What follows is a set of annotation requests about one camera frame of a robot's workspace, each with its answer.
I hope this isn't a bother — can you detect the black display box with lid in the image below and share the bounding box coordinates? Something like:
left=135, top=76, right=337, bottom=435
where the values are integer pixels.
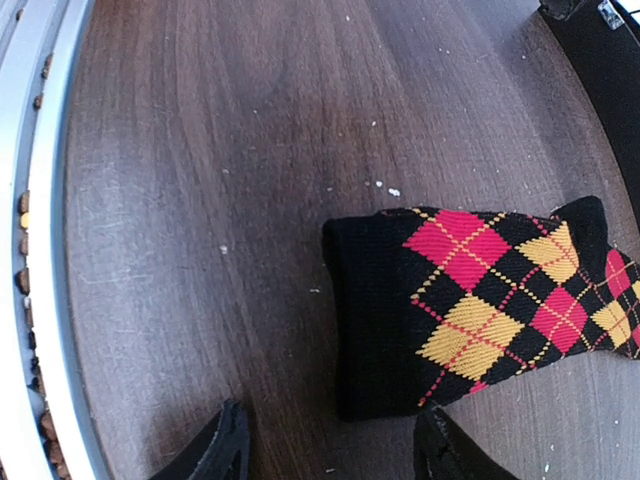
left=539, top=0, right=639, bottom=214

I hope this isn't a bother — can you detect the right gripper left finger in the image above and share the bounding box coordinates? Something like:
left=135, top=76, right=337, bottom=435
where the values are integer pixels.
left=150, top=400, right=250, bottom=480

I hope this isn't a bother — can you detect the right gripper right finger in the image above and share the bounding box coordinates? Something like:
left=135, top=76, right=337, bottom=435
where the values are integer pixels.
left=413, top=407, right=517, bottom=480

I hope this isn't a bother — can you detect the front aluminium rail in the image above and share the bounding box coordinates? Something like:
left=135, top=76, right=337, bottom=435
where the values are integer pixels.
left=1, top=1, right=111, bottom=479

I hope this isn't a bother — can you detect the black red orange argyle sock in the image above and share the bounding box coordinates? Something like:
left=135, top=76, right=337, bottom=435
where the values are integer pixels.
left=322, top=196, right=639, bottom=421

